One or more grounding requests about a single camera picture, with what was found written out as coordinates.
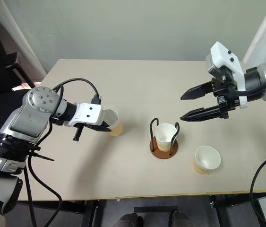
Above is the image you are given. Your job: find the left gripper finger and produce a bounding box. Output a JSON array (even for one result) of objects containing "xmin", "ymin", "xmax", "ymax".
[
  {"xmin": 73, "ymin": 126, "xmax": 85, "ymax": 142},
  {"xmin": 91, "ymin": 121, "xmax": 112, "ymax": 132}
]

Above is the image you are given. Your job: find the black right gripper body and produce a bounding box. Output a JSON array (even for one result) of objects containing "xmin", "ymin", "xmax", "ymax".
[{"xmin": 211, "ymin": 67, "xmax": 240, "ymax": 120}]

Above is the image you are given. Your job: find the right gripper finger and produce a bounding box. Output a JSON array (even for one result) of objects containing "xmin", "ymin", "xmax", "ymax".
[
  {"xmin": 180, "ymin": 81, "xmax": 215, "ymax": 101},
  {"xmin": 180, "ymin": 105, "xmax": 222, "ymax": 122}
]

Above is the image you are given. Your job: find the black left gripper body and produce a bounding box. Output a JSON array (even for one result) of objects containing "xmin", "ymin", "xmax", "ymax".
[{"xmin": 74, "ymin": 122, "xmax": 94, "ymax": 131}]

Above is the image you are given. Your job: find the paper cup with tan sleeve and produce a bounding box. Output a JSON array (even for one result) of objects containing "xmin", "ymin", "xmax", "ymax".
[
  {"xmin": 154, "ymin": 123, "xmax": 177, "ymax": 153},
  {"xmin": 103, "ymin": 109, "xmax": 124, "ymax": 138},
  {"xmin": 193, "ymin": 145, "xmax": 222, "ymax": 175}
]

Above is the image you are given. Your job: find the dark rounded shape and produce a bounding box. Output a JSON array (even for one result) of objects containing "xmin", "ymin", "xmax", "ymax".
[{"xmin": 113, "ymin": 212, "xmax": 144, "ymax": 227}]

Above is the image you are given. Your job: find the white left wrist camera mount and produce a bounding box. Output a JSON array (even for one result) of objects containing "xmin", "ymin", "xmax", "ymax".
[{"xmin": 64, "ymin": 102, "xmax": 105, "ymax": 128}]

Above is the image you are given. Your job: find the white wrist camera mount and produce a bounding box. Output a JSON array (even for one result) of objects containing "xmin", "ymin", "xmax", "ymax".
[
  {"xmin": 204, "ymin": 41, "xmax": 249, "ymax": 110},
  {"xmin": 64, "ymin": 102, "xmax": 105, "ymax": 128}
]

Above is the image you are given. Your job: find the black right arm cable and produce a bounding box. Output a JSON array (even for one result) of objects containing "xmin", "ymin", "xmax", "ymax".
[{"xmin": 226, "ymin": 65, "xmax": 266, "ymax": 97}]

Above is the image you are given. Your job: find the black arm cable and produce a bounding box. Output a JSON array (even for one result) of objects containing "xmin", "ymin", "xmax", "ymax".
[
  {"xmin": 27, "ymin": 78, "xmax": 103, "ymax": 227},
  {"xmin": 226, "ymin": 65, "xmax": 266, "ymax": 97}
]

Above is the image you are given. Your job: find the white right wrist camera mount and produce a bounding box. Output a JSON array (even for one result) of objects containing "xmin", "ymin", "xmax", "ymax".
[{"xmin": 204, "ymin": 41, "xmax": 249, "ymax": 110}]

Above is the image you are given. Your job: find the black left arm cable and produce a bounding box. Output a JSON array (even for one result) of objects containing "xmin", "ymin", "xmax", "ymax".
[{"xmin": 27, "ymin": 78, "xmax": 103, "ymax": 227}]

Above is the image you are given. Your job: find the black wire cup holder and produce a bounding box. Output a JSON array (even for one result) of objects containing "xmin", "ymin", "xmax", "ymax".
[{"xmin": 149, "ymin": 117, "xmax": 180, "ymax": 160}]

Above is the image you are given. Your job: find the black metal table frame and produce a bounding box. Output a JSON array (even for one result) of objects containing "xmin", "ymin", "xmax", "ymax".
[{"xmin": 17, "ymin": 191, "xmax": 266, "ymax": 227}]

